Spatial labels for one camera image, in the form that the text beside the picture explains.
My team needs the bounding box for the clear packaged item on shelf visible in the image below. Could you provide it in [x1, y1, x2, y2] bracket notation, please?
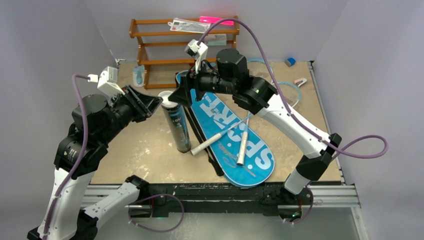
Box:
[167, 18, 211, 34]

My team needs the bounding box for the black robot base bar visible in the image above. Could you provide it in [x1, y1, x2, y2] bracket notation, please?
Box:
[130, 182, 313, 219]

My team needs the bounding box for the pink and white clip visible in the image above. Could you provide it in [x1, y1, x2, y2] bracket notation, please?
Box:
[293, 78, 308, 88]

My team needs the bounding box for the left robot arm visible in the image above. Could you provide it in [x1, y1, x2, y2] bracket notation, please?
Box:
[27, 85, 163, 240]

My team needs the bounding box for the black shuttlecock tube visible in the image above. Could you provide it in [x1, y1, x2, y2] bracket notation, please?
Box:
[161, 104, 192, 153]

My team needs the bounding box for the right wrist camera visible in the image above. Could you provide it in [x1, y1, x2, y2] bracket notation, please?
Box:
[184, 39, 209, 74]

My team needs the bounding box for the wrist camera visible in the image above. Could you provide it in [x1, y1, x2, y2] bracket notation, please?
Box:
[87, 66, 125, 98]
[184, 39, 209, 74]

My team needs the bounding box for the wooden three-tier shelf rack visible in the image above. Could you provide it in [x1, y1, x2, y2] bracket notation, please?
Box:
[128, 15, 241, 90]

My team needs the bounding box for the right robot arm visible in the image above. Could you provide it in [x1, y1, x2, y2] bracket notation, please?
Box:
[169, 48, 341, 204]

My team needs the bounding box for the small white box on shelf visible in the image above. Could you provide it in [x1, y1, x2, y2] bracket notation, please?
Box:
[203, 33, 227, 46]

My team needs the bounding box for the light blue packaged tool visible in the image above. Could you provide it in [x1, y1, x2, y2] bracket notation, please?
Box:
[132, 65, 145, 87]

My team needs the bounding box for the pink fluorescent ruler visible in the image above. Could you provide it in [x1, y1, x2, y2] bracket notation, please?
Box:
[199, 16, 234, 26]

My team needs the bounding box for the blue and grey eraser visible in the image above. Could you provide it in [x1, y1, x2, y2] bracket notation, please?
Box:
[284, 57, 296, 67]

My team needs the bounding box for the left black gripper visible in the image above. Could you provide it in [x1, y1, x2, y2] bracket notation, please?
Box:
[99, 83, 163, 144]

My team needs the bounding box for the purple cable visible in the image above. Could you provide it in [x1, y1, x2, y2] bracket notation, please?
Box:
[197, 17, 389, 226]
[41, 74, 185, 240]

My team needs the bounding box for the blue racket bag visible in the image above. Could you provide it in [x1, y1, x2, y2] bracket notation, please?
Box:
[174, 70, 276, 189]

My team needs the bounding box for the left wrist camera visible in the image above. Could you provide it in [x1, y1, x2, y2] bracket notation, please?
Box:
[87, 66, 125, 98]

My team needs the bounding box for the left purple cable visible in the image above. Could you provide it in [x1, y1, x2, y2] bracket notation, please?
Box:
[41, 74, 185, 240]

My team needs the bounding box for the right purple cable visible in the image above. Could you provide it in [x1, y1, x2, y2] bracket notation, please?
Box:
[197, 17, 389, 226]

